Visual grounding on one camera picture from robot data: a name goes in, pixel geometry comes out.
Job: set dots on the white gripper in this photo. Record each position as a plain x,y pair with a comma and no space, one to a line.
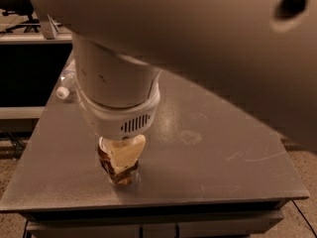
114,120

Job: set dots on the orange soda can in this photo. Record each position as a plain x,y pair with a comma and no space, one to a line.
119,178

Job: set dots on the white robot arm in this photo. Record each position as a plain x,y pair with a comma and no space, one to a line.
260,55

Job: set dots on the grey table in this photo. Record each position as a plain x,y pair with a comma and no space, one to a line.
208,169

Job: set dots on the clear plastic water bottle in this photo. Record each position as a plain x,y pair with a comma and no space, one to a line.
67,81

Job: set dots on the grey metal railing beam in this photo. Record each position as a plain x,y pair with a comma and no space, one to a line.
33,38

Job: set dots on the black office chair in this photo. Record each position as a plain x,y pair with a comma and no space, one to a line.
21,8

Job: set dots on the left metal railing post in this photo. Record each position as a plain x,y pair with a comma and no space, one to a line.
48,27

